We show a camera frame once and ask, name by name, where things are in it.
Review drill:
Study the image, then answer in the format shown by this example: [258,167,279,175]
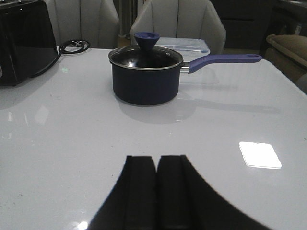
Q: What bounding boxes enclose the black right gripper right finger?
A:
[157,155,266,230]

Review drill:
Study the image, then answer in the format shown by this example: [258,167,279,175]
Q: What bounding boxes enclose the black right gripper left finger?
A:
[88,156,156,230]

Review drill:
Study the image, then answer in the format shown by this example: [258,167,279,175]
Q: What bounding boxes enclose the dark blue saucepan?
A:
[108,53,262,105]

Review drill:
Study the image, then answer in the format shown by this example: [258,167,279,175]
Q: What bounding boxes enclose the glass lid blue knob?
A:
[108,32,183,71]

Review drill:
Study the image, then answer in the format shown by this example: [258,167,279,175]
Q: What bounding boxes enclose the clear plastic storage box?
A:
[156,37,211,55]

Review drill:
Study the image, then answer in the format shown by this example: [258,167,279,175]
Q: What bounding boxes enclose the beige armchair right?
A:
[130,0,226,54]

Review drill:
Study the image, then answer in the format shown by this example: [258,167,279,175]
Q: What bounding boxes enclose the beige armchair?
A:
[130,0,226,54]
[45,0,119,49]

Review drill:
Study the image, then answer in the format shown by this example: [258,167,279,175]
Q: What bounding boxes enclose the beige armchair left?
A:
[45,0,119,49]

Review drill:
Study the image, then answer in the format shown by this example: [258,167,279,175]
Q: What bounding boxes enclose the black silver four-slot toaster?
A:
[0,0,58,86]

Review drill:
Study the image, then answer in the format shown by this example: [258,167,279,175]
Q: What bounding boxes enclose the black toaster power cord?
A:
[28,39,91,79]

